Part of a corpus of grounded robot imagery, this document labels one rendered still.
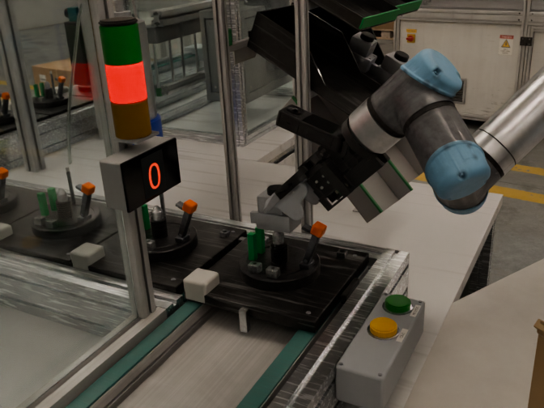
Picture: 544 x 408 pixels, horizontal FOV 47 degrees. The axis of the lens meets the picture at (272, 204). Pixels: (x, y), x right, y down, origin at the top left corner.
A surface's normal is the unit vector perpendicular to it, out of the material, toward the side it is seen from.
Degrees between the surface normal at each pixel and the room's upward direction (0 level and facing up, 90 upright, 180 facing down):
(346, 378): 90
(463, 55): 90
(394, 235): 0
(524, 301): 0
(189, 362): 0
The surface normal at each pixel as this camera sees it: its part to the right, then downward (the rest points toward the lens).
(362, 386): -0.47, 0.37
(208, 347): -0.05, -0.92
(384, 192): 0.53, -0.50
